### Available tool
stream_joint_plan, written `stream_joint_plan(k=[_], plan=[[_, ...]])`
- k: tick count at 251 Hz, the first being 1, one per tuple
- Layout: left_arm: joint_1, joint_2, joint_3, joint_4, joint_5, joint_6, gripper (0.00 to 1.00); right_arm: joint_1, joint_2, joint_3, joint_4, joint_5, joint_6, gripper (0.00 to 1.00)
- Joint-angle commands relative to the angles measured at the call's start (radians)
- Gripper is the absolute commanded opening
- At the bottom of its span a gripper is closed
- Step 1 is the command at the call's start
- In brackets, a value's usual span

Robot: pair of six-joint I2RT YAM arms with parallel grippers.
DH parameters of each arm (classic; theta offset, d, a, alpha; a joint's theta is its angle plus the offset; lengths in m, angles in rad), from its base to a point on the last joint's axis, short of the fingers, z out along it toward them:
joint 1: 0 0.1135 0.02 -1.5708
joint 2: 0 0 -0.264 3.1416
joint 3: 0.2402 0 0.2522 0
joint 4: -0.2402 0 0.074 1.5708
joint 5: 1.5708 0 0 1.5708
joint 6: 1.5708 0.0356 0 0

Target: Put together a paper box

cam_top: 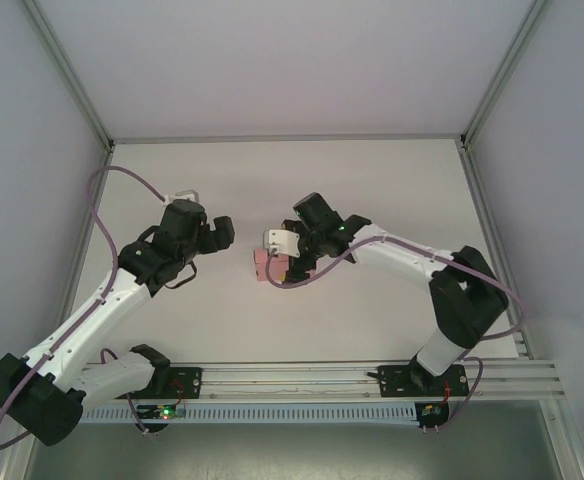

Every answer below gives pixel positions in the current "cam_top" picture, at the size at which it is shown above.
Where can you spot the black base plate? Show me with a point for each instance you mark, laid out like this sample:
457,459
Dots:
397,382
187,385

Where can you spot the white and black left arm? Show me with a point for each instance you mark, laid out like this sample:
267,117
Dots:
87,320

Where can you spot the small green circuit board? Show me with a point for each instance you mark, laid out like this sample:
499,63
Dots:
431,411
164,412

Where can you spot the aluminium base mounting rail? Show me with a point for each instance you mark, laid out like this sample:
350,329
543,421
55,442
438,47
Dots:
297,382

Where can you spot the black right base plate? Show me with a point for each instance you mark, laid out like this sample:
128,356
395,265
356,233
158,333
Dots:
397,382

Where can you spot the aluminium back frame rail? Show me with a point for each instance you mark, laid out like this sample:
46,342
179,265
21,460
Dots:
287,138

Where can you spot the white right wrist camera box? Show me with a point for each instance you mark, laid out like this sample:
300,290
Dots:
282,242

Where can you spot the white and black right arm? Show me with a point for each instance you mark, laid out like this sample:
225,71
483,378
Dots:
402,260

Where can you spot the pink cardboard box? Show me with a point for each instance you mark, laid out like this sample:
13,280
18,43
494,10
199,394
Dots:
262,262

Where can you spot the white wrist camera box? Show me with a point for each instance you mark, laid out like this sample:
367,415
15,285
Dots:
187,194
282,242

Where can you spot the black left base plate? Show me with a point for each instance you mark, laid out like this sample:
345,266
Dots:
187,385

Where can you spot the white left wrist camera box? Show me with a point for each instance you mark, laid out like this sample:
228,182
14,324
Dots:
187,194

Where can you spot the aluminium frame corner post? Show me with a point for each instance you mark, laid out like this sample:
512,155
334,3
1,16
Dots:
67,75
507,70

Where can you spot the aluminium table side rail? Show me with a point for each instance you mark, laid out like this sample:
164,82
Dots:
492,240

